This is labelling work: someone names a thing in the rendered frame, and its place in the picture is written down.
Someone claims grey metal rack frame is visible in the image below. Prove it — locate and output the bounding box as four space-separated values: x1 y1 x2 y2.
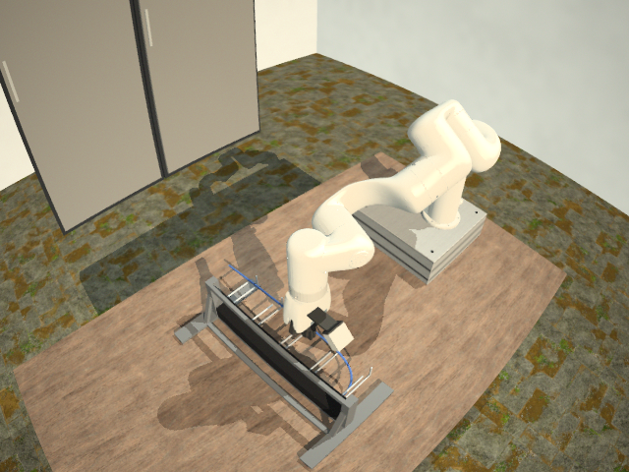
174 276 394 469

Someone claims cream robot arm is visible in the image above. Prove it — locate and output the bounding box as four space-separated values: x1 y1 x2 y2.
286 99 501 351

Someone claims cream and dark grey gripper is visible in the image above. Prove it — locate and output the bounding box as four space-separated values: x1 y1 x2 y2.
283 282 330 340

